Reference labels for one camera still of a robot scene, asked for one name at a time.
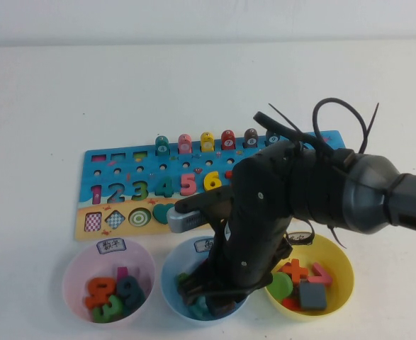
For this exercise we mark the orange wooden plus sign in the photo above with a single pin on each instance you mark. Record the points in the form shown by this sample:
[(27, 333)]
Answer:
[(294, 271)]

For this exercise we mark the black zip tie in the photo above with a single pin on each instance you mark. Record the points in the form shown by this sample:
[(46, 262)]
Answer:
[(370, 127), (275, 109)]

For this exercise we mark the white label reading 数字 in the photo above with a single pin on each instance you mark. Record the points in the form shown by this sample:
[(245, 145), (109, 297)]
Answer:
[(112, 245)]

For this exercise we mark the blue plastic bowl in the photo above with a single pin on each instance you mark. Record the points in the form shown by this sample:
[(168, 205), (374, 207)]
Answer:
[(172, 276)]

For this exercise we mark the teal wooden number 4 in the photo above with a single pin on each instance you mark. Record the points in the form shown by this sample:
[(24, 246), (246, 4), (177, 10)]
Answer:
[(166, 189)]

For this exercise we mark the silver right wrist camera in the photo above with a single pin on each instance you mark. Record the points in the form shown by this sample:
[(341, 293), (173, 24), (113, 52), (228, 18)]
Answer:
[(186, 221)]

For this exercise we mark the teal fish peg number 4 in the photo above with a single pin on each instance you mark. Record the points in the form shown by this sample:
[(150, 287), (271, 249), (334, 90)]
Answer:
[(162, 147)]

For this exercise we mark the red wooden number 7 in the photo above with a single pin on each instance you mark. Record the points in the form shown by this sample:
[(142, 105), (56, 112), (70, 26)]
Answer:
[(228, 174)]

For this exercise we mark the brown fish peg number 8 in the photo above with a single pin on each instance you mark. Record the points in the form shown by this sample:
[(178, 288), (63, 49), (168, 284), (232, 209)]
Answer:
[(251, 139)]

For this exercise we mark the white label reading 鱼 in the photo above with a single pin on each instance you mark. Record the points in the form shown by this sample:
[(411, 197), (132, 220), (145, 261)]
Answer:
[(202, 245)]

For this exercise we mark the green wooden number 3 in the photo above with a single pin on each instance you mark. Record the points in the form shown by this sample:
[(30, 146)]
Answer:
[(106, 311)]

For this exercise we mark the red fish peg number 7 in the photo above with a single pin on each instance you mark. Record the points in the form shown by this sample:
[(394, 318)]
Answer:
[(228, 141)]

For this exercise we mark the red wooden piece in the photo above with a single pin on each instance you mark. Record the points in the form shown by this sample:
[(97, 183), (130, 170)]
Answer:
[(290, 304)]

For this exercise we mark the yellow wooden number 6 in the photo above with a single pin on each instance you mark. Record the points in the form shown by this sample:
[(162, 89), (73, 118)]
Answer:
[(212, 180)]

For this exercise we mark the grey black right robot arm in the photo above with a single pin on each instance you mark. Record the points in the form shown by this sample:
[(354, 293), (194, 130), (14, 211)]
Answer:
[(370, 191)]

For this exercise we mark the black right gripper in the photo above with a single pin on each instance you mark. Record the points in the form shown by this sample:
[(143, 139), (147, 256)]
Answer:
[(257, 219)]

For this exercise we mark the pink plastic bowl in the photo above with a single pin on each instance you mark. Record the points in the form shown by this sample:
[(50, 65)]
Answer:
[(76, 283)]

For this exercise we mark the green striped fish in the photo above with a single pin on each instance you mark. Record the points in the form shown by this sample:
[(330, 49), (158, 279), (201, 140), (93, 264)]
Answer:
[(183, 279)]

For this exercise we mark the dark grey wooden square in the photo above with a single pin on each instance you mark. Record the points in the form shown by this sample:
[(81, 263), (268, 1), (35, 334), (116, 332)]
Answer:
[(312, 297)]

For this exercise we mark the pink fish peg number 5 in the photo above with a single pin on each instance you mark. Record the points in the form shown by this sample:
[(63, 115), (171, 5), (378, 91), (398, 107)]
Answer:
[(184, 144)]

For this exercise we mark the teal fish number 2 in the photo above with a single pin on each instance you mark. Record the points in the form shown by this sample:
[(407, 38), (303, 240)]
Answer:
[(198, 308)]

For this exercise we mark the yellow fish peg number 6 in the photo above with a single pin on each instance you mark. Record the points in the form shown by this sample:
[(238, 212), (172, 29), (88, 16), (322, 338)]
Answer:
[(207, 142)]

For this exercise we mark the pink wooden number 5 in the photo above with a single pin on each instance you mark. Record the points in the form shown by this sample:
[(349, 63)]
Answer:
[(188, 184)]

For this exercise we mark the colourful wooden puzzle board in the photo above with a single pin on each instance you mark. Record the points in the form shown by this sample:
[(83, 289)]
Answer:
[(122, 166)]

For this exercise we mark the slate wooden number 9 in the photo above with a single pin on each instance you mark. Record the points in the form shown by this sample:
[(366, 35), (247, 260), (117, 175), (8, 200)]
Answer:
[(131, 292)]

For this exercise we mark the teal wooden heart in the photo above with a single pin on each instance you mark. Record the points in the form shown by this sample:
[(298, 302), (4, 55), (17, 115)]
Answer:
[(162, 212)]

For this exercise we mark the magenta wooden number 1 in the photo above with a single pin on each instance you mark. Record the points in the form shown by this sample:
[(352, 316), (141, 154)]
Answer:
[(122, 272)]

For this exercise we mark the yellow plastic bowl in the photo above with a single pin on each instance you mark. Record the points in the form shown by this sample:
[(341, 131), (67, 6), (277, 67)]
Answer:
[(338, 283)]

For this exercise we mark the pink wooden greater-than sign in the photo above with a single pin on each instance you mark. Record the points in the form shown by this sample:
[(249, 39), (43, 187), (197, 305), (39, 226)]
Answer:
[(321, 278)]

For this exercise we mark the white label reading 其它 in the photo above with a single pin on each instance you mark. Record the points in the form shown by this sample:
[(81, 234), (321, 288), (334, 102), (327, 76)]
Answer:
[(298, 238)]

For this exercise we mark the slate fish peg number 9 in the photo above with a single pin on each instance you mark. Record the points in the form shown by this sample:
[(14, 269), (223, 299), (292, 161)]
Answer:
[(272, 136)]

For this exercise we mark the green wooden circle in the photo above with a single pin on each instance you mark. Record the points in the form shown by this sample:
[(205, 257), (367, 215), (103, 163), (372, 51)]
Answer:
[(280, 287)]

